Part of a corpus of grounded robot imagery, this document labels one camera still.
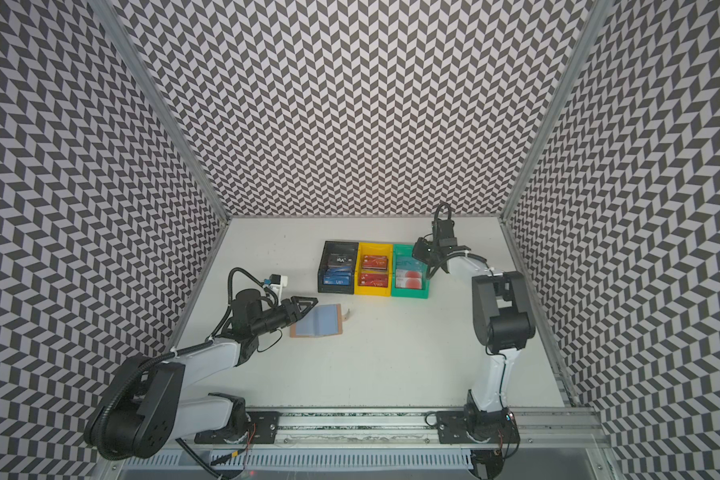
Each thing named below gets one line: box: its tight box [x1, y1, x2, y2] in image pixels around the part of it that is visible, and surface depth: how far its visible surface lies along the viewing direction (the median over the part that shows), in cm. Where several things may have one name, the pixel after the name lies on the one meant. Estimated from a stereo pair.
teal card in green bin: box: [396, 256, 427, 272], surface depth 103 cm
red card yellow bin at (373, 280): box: [358, 273, 388, 288], surface depth 101 cm
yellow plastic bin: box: [354, 242, 393, 297], surface depth 97 cm
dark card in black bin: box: [328, 252, 356, 266], surface depth 107 cm
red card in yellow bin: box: [362, 255, 388, 270], surface depth 105 cm
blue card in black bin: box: [323, 267, 351, 285], surface depth 98 cm
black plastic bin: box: [318, 240, 359, 294], surface depth 101 cm
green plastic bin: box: [392, 244, 430, 299], surface depth 101 cm
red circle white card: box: [396, 269, 422, 290], surface depth 101 cm
